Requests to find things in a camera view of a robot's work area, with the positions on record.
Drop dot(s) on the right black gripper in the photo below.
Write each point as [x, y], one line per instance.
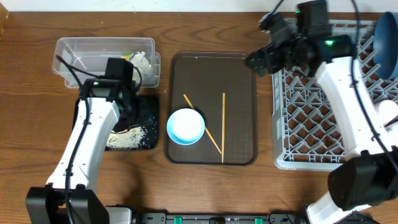
[265, 53]

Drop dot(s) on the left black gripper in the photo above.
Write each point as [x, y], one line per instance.
[122, 127]

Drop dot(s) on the rice food scraps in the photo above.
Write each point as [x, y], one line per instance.
[134, 139]

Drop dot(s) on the light blue bowl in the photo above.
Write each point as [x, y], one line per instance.
[185, 126]

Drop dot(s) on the dark blue plate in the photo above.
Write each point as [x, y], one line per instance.
[385, 43]

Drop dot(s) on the pink cup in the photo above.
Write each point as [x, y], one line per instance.
[386, 111]

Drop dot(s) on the yellow snack wrapper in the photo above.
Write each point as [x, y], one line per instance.
[127, 57]

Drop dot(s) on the light green cup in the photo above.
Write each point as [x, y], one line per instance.
[392, 132]

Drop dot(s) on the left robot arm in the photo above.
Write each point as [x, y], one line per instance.
[69, 195]

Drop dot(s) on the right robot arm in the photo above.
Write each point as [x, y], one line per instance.
[369, 175]

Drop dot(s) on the black waste tray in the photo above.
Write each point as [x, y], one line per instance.
[150, 113]

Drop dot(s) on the grey dishwasher rack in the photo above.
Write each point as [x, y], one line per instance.
[305, 135]

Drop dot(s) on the crumpled white tissue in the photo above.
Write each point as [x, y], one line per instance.
[140, 61]

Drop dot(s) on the clear plastic bin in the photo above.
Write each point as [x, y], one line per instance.
[90, 55]

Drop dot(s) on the brown serving tray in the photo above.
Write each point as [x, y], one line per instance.
[204, 77]

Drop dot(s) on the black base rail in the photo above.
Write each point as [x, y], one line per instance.
[217, 218]

